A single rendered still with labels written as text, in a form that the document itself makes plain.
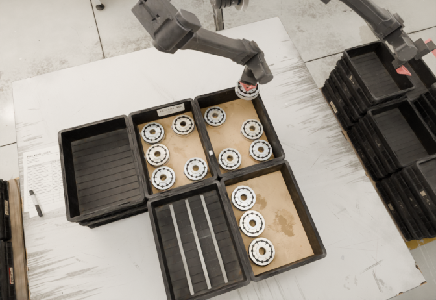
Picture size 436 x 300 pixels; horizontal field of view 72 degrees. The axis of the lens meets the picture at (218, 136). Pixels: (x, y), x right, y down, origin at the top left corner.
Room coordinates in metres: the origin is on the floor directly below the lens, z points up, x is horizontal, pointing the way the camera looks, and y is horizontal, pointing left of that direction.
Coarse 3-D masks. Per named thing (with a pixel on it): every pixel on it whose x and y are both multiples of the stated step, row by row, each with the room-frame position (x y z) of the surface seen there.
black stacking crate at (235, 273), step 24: (192, 192) 0.28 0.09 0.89; (216, 192) 0.30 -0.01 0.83; (168, 216) 0.19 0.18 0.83; (192, 216) 0.20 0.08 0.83; (216, 216) 0.20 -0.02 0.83; (168, 240) 0.09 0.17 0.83; (192, 240) 0.10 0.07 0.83; (216, 240) 0.11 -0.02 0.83; (168, 264) 0.01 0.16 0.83; (192, 264) 0.01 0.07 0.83; (216, 264) 0.02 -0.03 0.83; (240, 264) 0.02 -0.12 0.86; (216, 288) -0.07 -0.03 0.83
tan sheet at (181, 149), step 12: (156, 120) 0.63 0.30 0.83; (168, 120) 0.63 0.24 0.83; (168, 132) 0.57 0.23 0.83; (144, 144) 0.50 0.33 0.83; (168, 144) 0.51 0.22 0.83; (180, 144) 0.51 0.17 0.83; (192, 144) 0.52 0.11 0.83; (156, 156) 0.45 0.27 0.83; (180, 156) 0.45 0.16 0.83; (192, 156) 0.46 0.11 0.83; (204, 156) 0.46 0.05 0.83; (156, 168) 0.39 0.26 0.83; (180, 168) 0.40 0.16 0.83; (180, 180) 0.35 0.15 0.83; (156, 192) 0.28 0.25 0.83
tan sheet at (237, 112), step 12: (204, 108) 0.71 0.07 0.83; (228, 108) 0.72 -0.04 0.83; (240, 108) 0.72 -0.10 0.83; (252, 108) 0.73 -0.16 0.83; (228, 120) 0.65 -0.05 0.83; (240, 120) 0.66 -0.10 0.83; (216, 132) 0.58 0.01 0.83; (228, 132) 0.59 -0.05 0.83; (264, 132) 0.60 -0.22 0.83; (216, 144) 0.53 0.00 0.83; (228, 144) 0.53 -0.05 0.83; (240, 144) 0.53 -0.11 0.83; (216, 156) 0.47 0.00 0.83; (240, 168) 0.42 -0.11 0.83
